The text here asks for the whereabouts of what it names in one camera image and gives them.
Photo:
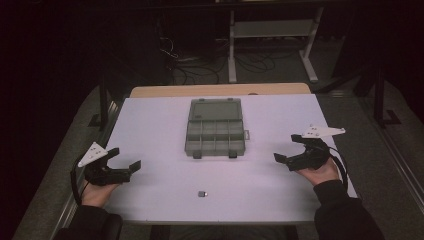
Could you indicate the white metal stand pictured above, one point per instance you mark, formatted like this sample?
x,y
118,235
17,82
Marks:
x,y
273,29

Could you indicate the person's left hand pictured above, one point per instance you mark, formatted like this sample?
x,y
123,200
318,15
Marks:
x,y
97,195

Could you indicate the wooden table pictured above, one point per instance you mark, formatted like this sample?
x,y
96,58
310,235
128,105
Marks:
x,y
220,90

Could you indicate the grey plastic compartment box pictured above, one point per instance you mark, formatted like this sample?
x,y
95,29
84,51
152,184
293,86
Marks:
x,y
215,130

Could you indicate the black metal stand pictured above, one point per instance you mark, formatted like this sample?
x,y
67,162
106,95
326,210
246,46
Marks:
x,y
380,100
103,103

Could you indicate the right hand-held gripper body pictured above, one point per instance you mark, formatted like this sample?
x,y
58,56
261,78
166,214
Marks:
x,y
310,156

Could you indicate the person's right hand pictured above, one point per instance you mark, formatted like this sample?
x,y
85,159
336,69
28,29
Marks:
x,y
319,175

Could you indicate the small grey metal part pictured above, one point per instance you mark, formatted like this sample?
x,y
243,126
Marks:
x,y
202,193

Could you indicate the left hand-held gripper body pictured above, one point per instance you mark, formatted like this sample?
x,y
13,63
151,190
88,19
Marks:
x,y
103,175

